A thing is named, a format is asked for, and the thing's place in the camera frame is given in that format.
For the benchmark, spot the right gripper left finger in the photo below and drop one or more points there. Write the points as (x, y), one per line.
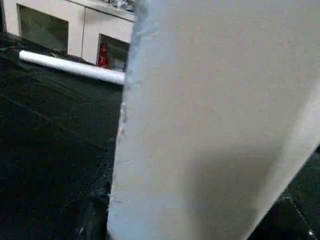
(97, 205)

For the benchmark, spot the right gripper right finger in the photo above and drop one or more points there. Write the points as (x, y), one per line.
(287, 225)

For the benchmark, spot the black mat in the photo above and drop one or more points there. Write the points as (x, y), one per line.
(50, 137)

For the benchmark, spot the white cabinet with glass doors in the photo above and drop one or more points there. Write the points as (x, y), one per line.
(82, 25)

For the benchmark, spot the white plastic table leg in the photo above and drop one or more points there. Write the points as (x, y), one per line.
(75, 67)

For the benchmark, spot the white plastic table top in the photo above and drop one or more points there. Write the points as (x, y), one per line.
(212, 112)

